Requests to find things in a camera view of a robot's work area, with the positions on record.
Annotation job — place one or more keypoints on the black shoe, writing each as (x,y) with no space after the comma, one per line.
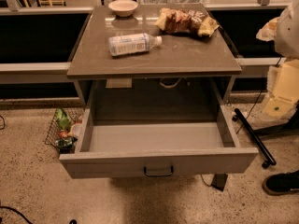
(281,184)

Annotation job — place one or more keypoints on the wire basket with items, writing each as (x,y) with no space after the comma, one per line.
(59,134)

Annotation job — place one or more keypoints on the beige ceramic bowl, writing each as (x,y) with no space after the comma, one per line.
(123,8)

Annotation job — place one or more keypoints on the black wheeled stand base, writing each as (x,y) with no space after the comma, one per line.
(292,126)

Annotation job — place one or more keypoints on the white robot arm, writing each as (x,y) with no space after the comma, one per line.
(283,31)

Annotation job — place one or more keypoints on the open grey top drawer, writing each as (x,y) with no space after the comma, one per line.
(147,125)

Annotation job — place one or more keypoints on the grey cabinet table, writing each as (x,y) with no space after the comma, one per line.
(179,57)

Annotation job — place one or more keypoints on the brown chip bag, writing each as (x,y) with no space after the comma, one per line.
(195,22)

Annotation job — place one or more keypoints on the black drawer handle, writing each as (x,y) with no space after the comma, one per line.
(158,173)

